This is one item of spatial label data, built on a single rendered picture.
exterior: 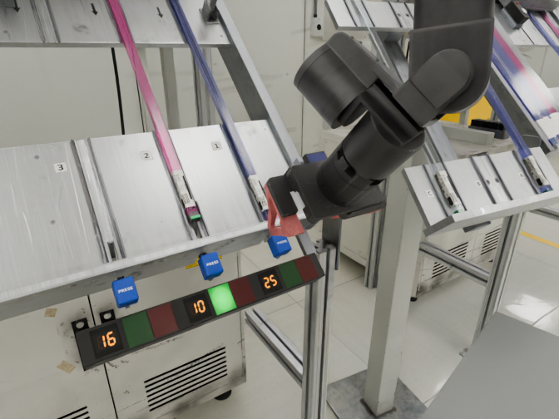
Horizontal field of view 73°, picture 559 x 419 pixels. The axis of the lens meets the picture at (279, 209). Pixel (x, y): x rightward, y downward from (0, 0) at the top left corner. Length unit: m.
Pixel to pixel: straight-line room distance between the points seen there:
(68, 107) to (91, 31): 1.70
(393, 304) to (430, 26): 0.75
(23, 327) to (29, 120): 1.66
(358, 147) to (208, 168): 0.30
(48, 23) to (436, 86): 0.60
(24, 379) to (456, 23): 0.93
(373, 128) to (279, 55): 2.53
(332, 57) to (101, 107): 2.14
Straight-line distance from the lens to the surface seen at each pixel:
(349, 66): 0.36
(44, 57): 2.40
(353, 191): 0.38
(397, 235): 0.90
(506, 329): 0.65
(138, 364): 1.01
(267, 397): 1.27
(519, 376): 0.58
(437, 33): 0.33
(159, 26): 0.78
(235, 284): 0.53
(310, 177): 0.41
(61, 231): 0.53
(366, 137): 0.34
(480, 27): 0.33
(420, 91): 0.32
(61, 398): 1.02
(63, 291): 0.51
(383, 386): 1.17
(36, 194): 0.56
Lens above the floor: 0.97
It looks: 23 degrees down
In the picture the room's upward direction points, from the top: straight up
